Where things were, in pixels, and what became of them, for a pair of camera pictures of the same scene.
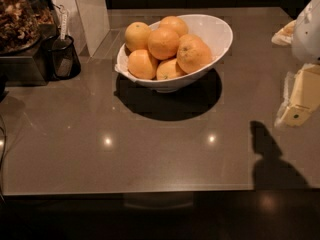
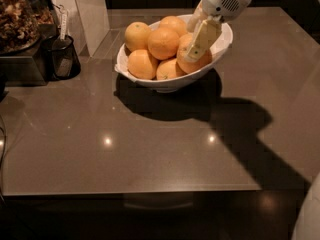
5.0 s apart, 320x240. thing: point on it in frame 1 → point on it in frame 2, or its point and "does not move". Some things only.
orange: [192, 54] does not move
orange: [141, 65] does not move
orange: [167, 69] does not move
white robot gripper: [307, 34] → [222, 1]
